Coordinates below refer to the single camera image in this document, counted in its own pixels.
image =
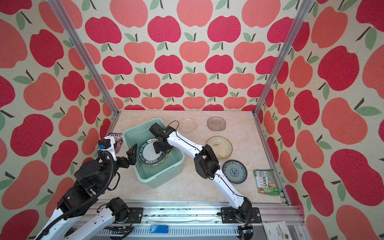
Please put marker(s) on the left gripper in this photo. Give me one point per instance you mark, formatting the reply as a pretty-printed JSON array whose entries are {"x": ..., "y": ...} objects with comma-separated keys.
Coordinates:
[{"x": 132, "y": 157}]

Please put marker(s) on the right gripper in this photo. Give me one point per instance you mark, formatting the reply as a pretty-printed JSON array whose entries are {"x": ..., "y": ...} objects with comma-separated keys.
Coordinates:
[{"x": 156, "y": 148}]

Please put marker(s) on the small green rim lettered plate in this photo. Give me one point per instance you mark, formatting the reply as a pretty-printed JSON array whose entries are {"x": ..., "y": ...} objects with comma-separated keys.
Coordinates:
[{"x": 146, "y": 153}]

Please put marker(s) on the mint green plastic bin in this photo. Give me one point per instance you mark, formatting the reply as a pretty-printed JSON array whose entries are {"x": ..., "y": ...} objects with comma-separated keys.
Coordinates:
[{"x": 158, "y": 175}]

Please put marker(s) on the clear glass plate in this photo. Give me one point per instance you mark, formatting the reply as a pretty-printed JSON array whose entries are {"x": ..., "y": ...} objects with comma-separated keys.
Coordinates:
[{"x": 187, "y": 125}]

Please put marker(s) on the smoky brown glass plate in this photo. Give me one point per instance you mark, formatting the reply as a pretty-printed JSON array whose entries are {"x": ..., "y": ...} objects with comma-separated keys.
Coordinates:
[{"x": 216, "y": 123}]

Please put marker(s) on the beige ceramic bowl plate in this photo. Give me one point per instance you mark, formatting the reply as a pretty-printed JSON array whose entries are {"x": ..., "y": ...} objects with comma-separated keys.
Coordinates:
[{"x": 221, "y": 146}]

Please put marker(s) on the blue patterned small plate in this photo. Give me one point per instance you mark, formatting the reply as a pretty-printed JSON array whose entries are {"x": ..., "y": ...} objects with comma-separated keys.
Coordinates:
[{"x": 235, "y": 171}]

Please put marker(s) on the yellow polka dot plate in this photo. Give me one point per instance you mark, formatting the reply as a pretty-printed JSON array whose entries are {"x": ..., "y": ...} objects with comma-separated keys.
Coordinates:
[{"x": 154, "y": 164}]

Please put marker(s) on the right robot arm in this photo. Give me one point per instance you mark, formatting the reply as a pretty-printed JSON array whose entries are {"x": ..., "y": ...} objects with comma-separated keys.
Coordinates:
[{"x": 206, "y": 165}]

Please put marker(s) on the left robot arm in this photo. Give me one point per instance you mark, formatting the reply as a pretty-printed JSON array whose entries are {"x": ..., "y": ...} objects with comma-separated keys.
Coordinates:
[{"x": 92, "y": 180}]

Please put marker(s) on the purple candy bag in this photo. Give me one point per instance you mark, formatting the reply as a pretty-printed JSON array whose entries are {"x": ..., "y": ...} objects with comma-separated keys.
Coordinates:
[{"x": 118, "y": 141}]

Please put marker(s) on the blue label block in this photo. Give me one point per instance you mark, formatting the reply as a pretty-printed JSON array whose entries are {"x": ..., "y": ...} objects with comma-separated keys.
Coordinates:
[{"x": 159, "y": 229}]

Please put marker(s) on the green snack packet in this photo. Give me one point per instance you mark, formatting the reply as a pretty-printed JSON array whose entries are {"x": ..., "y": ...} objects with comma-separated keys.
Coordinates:
[{"x": 266, "y": 182}]

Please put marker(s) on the white paper sheet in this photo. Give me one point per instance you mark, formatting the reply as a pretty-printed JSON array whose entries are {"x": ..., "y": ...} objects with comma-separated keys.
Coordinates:
[{"x": 277, "y": 231}]

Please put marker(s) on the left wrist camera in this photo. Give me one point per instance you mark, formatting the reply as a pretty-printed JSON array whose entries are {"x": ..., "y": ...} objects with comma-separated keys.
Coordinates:
[{"x": 107, "y": 144}]

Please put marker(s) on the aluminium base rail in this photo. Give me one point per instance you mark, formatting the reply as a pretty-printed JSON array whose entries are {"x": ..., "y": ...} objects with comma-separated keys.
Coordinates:
[{"x": 198, "y": 220}]

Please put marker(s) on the left aluminium frame post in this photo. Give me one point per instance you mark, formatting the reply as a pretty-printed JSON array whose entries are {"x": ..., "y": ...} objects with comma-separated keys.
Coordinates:
[{"x": 71, "y": 31}]

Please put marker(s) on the aluminium frame post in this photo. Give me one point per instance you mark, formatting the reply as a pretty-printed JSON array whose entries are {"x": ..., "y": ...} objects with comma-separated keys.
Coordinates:
[
  {"x": 71, "y": 31},
  {"x": 302, "y": 12}
]

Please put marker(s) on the right aluminium frame post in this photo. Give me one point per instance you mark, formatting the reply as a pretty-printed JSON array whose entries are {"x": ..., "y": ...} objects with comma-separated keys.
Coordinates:
[{"x": 302, "y": 12}]

